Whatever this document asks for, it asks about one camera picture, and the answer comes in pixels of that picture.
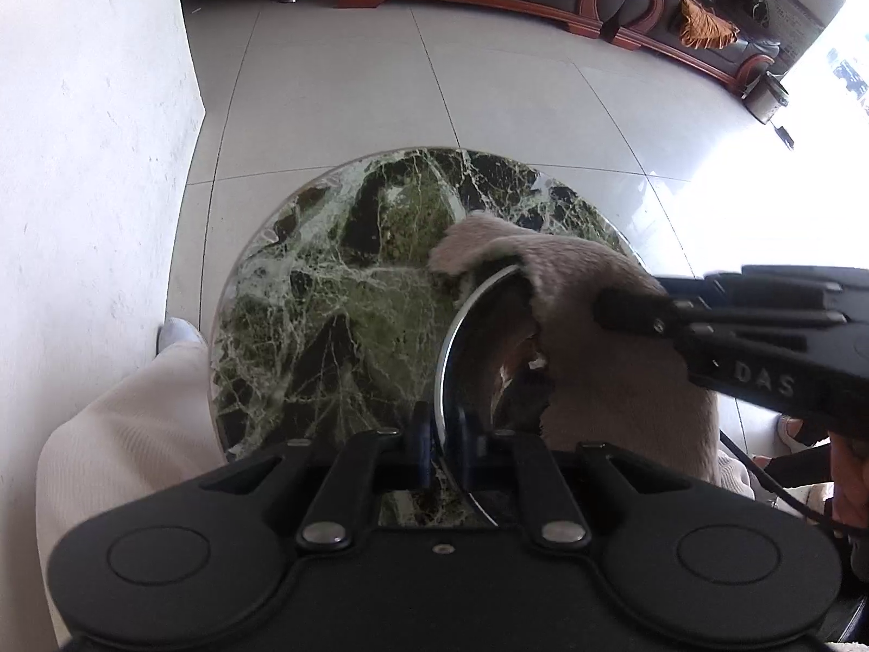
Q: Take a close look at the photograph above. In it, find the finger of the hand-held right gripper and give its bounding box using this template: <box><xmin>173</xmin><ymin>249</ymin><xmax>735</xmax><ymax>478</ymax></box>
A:
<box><xmin>652</xmin><ymin>265</ymin><xmax>869</xmax><ymax>315</ymax></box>
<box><xmin>595</xmin><ymin>285</ymin><xmax>851</xmax><ymax>342</ymax></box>

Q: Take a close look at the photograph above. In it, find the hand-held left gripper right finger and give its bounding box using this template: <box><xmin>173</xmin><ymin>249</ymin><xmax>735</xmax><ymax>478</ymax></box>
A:
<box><xmin>451</xmin><ymin>407</ymin><xmax>694</xmax><ymax>551</ymax></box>

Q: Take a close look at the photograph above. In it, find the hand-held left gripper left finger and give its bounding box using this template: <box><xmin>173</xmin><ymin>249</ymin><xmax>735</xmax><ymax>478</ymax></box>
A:
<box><xmin>200</xmin><ymin>400</ymin><xmax>432</xmax><ymax>551</ymax></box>

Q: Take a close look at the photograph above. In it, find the stainless steel bowl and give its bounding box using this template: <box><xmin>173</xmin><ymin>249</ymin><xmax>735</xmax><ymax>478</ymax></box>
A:
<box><xmin>433</xmin><ymin>265</ymin><xmax>564</xmax><ymax>531</ymax></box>

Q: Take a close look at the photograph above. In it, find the pink and green cleaning cloth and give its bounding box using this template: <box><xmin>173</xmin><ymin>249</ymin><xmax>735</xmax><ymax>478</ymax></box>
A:
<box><xmin>427</xmin><ymin>210</ymin><xmax>721</xmax><ymax>486</ymax></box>

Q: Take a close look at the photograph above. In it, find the person's right hand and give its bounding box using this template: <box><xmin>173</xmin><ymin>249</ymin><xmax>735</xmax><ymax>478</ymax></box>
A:
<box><xmin>829</xmin><ymin>431</ymin><xmax>869</xmax><ymax>584</ymax></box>

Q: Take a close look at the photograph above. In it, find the green marble top stool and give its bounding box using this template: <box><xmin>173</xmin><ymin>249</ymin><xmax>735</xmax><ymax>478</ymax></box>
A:
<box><xmin>209</xmin><ymin>145</ymin><xmax>646</xmax><ymax>531</ymax></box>

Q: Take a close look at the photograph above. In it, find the small grey bin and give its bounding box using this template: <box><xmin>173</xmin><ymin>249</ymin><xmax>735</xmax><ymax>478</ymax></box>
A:
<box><xmin>741</xmin><ymin>71</ymin><xmax>792</xmax><ymax>124</ymax></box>

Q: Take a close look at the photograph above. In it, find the person's left white shoe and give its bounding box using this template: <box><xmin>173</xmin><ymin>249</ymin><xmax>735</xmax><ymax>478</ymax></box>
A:
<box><xmin>156</xmin><ymin>317</ymin><xmax>205</xmax><ymax>354</ymax></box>

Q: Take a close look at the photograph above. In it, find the orange fringed throw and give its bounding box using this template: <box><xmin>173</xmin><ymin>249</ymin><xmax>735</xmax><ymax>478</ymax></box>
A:
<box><xmin>679</xmin><ymin>0</ymin><xmax>741</xmax><ymax>48</ymax></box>

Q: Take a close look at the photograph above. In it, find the person's left leg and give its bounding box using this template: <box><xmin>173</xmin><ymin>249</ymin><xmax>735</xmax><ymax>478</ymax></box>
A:
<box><xmin>34</xmin><ymin>340</ymin><xmax>235</xmax><ymax>652</ymax></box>

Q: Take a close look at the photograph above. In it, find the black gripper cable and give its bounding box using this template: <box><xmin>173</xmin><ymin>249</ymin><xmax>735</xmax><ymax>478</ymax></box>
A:
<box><xmin>718</xmin><ymin>429</ymin><xmax>853</xmax><ymax>537</ymax></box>

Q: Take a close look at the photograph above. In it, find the wall poster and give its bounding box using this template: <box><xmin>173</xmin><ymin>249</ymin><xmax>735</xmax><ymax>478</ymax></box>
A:
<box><xmin>774</xmin><ymin>0</ymin><xmax>846</xmax><ymax>62</ymax></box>

